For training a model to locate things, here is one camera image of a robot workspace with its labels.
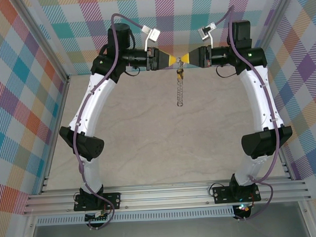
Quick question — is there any silver keyring with small rings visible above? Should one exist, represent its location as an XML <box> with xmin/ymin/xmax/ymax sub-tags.
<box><xmin>173</xmin><ymin>56</ymin><xmax>187</xmax><ymax>107</ymax></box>

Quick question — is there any small black connector board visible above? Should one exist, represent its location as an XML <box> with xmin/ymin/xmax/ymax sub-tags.
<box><xmin>234</xmin><ymin>202</ymin><xmax>252</xmax><ymax>220</ymax></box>
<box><xmin>84</xmin><ymin>211</ymin><xmax>112</xmax><ymax>224</ymax></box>

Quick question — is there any grey metal sheet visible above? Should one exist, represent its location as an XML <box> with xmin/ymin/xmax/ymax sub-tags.
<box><xmin>28</xmin><ymin>213</ymin><xmax>311</xmax><ymax>237</ymax></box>

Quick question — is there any right white camera bracket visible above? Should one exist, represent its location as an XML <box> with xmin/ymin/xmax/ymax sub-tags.
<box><xmin>206</xmin><ymin>30</ymin><xmax>215</xmax><ymax>49</ymax></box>

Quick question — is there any aluminium frame post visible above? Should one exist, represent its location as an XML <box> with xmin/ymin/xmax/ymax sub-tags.
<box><xmin>15</xmin><ymin>0</ymin><xmax>71</xmax><ymax>85</ymax></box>
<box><xmin>255</xmin><ymin>0</ymin><xmax>302</xmax><ymax>49</ymax></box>

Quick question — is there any aluminium side rail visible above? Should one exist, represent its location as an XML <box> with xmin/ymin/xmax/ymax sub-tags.
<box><xmin>279</xmin><ymin>153</ymin><xmax>293</xmax><ymax>181</ymax></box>
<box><xmin>33</xmin><ymin>74</ymin><xmax>76</xmax><ymax>195</ymax></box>

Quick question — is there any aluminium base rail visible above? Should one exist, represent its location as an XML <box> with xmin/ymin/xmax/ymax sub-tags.
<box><xmin>24</xmin><ymin>176</ymin><xmax>312</xmax><ymax>216</ymax></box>

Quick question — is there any white slotted cable duct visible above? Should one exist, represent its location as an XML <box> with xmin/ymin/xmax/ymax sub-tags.
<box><xmin>36</xmin><ymin>206</ymin><xmax>235</xmax><ymax>226</ymax></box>

